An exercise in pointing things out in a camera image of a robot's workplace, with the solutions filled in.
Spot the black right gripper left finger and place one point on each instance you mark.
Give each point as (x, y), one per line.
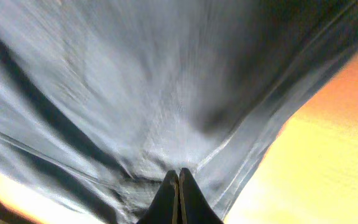
(164, 206)

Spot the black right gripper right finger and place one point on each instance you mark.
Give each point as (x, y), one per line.
(194, 207)

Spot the dark navy shorts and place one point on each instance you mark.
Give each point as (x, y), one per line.
(99, 99)

